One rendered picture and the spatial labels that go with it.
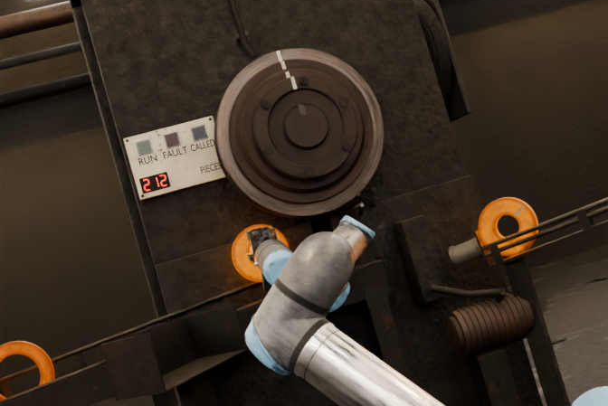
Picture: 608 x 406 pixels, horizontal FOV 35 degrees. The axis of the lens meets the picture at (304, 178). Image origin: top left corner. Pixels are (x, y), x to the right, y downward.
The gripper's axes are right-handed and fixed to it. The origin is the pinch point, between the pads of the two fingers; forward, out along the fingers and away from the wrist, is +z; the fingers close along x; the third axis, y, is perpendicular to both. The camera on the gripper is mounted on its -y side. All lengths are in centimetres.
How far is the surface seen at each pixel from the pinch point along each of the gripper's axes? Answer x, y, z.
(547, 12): -410, -25, 625
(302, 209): -14.0, 7.1, -1.7
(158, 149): 18.7, 30.1, 18.6
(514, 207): -66, -3, -22
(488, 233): -59, -9, -18
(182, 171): 13.9, 22.7, 16.5
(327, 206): -20.7, 6.0, -2.0
